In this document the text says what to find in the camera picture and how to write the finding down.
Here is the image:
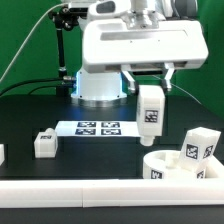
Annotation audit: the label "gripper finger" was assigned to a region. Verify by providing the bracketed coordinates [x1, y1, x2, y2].
[122, 71, 136, 94]
[162, 63, 175, 92]

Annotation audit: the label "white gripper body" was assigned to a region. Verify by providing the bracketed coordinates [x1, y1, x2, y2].
[82, 19, 208, 73]

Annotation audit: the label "white round stool seat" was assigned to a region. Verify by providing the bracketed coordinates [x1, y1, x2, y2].
[142, 150, 211, 180]

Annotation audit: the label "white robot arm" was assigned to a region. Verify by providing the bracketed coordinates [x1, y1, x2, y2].
[82, 0, 208, 91]

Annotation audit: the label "white block at left edge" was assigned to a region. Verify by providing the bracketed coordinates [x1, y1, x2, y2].
[0, 144, 5, 166]

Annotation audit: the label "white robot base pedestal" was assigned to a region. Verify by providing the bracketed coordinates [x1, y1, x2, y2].
[71, 68, 127, 108]

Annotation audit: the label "grey depth camera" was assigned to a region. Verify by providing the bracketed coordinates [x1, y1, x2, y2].
[68, 0, 90, 15]

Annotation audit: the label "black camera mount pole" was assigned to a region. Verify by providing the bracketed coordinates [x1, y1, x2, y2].
[48, 6, 83, 97]

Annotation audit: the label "black cables at base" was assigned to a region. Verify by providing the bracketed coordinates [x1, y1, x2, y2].
[0, 75, 78, 98]

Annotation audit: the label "grey camera cable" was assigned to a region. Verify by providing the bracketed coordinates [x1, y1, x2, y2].
[0, 2, 70, 84]

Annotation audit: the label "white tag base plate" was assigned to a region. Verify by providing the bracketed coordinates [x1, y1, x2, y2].
[55, 121, 139, 137]

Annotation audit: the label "white L-shaped obstacle frame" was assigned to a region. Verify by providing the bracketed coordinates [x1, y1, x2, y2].
[0, 143, 224, 209]

